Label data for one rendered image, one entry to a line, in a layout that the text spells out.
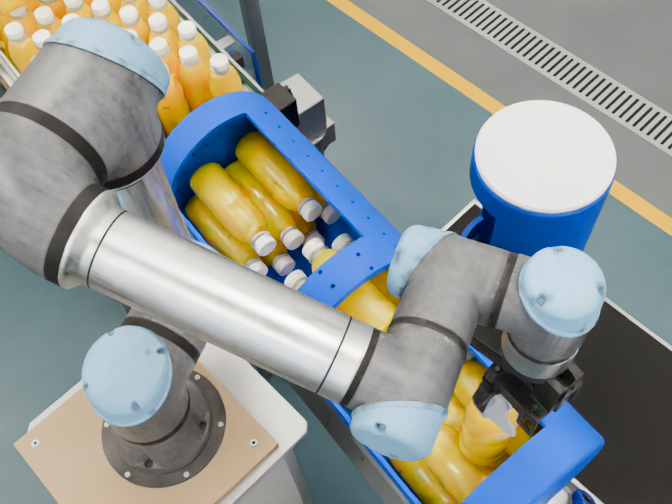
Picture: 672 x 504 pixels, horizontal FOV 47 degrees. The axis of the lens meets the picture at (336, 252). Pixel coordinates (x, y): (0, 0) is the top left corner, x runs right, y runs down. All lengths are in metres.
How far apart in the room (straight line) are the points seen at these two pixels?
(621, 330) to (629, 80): 1.14
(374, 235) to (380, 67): 1.93
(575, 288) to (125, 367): 0.59
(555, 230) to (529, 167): 0.13
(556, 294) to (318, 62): 2.57
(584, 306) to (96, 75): 0.48
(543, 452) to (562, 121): 0.77
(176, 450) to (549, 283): 0.66
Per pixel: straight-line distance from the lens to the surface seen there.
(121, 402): 1.03
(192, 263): 0.67
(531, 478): 1.12
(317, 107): 1.93
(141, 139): 0.79
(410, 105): 3.03
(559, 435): 1.16
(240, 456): 1.20
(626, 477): 2.31
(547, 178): 1.58
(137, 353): 1.04
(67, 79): 0.74
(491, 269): 0.72
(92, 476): 1.25
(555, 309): 0.70
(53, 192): 0.69
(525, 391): 0.89
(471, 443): 1.13
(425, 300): 0.70
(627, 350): 2.44
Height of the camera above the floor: 2.31
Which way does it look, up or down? 60 degrees down
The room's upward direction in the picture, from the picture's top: 7 degrees counter-clockwise
